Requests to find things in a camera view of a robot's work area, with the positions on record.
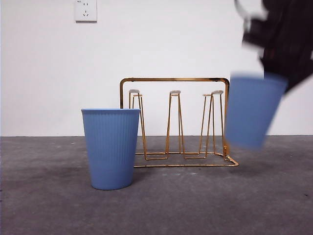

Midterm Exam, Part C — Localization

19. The white wall socket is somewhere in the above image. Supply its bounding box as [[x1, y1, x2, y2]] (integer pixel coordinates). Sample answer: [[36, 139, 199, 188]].
[[74, 0, 98, 24]]

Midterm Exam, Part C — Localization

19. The blue ribbed plastic cup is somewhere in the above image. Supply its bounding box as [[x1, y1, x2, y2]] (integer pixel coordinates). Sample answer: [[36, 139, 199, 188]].
[[81, 108, 141, 191], [224, 71, 289, 150]]

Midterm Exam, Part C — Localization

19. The gold wire cup rack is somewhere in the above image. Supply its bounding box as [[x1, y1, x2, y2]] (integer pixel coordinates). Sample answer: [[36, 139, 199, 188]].
[[119, 77, 240, 169]]

